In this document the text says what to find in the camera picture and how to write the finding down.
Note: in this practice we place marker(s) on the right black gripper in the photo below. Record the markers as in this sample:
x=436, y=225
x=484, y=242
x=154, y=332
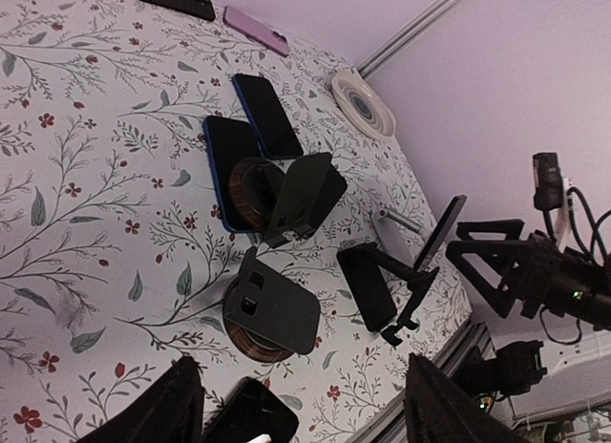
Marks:
x=543, y=277

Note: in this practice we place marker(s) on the black folding phone stand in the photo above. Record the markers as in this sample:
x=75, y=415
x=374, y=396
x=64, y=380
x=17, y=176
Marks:
x=362, y=265

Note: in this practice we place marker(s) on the black phone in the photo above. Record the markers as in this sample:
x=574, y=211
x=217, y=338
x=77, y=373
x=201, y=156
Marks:
x=440, y=232
x=267, y=116
x=250, y=411
x=202, y=9

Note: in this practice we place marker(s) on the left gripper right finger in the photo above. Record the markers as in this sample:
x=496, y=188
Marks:
x=437, y=410

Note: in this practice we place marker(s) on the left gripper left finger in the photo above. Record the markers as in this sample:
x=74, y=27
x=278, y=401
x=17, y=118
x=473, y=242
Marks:
x=171, y=410

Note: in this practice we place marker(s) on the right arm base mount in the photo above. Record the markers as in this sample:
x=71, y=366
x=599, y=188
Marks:
x=512, y=371

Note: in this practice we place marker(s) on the black stand wooden base front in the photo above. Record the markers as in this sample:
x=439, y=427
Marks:
x=267, y=316

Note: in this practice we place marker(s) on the purple phone at back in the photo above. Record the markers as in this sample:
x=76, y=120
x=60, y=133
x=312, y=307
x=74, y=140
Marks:
x=256, y=30

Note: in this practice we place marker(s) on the front aluminium rail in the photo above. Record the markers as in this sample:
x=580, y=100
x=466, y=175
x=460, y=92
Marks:
x=389, y=424

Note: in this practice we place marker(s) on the black phone front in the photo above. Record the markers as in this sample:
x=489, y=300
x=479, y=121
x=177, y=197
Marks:
x=250, y=411

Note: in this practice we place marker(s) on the white patterned plate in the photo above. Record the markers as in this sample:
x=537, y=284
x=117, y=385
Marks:
x=362, y=106

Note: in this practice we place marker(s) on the right aluminium frame post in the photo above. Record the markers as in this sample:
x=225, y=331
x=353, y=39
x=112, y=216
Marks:
x=401, y=40

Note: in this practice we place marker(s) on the floral table mat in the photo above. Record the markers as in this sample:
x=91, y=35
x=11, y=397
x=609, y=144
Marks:
x=113, y=251

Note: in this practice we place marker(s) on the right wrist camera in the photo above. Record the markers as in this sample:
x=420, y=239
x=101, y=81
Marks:
x=550, y=196

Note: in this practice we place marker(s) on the blue phone under stand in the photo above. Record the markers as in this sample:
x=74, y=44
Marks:
x=228, y=141

